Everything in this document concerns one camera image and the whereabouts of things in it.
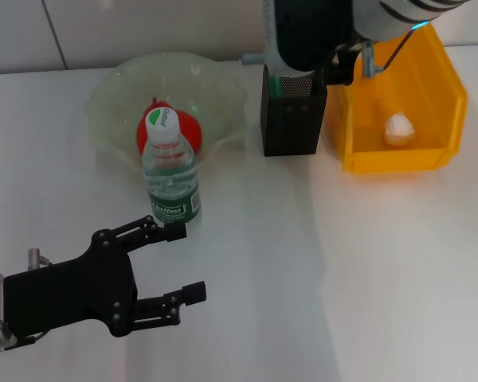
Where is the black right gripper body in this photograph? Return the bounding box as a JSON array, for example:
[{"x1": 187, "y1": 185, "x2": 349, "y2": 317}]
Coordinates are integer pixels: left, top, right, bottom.
[{"x1": 315, "y1": 38, "x2": 364, "y2": 88}]

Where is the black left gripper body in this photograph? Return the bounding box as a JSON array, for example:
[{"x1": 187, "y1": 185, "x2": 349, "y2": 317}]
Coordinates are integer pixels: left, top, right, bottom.
[{"x1": 2, "y1": 228, "x2": 139, "y2": 339}]

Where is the clear water bottle green label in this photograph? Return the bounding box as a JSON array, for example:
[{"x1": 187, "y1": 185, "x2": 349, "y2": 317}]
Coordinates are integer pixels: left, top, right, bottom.
[{"x1": 140, "y1": 107, "x2": 202, "y2": 224}]

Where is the white paper ball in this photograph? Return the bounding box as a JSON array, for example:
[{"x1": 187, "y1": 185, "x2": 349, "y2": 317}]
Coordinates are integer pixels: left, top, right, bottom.
[{"x1": 382, "y1": 111, "x2": 417, "y2": 148}]

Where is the black mesh pen holder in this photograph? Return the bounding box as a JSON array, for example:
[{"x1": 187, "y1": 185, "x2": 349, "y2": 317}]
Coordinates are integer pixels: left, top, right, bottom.
[{"x1": 259, "y1": 64, "x2": 328, "y2": 158}]

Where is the green glass fruit bowl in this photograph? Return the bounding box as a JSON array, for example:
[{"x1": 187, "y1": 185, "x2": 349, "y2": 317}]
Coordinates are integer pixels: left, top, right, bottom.
[{"x1": 86, "y1": 53, "x2": 250, "y2": 172}]

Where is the yellow plastic bin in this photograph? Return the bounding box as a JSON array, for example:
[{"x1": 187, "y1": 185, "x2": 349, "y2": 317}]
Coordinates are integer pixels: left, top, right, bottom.
[{"x1": 325, "y1": 24, "x2": 470, "y2": 175}]

